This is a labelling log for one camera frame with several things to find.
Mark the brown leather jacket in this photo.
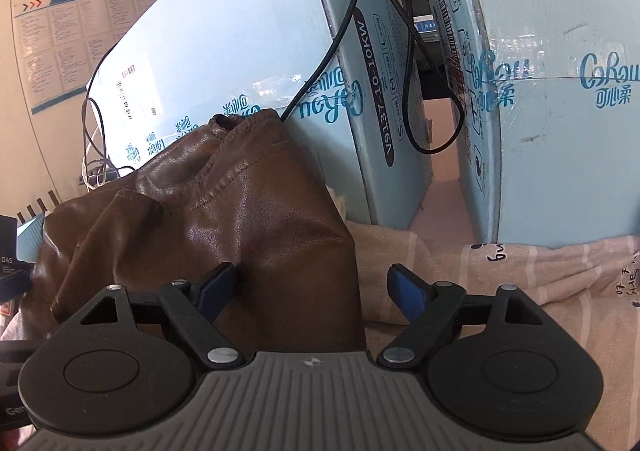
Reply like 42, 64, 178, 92
20, 110, 366, 353

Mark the black device on cartons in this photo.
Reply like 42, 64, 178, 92
411, 0, 448, 100

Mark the wall notice poster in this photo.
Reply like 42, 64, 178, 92
13, 0, 155, 114

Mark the pink striped cartoon bedsheet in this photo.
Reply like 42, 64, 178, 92
348, 222, 639, 450

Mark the large light blue carton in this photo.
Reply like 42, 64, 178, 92
430, 0, 639, 247

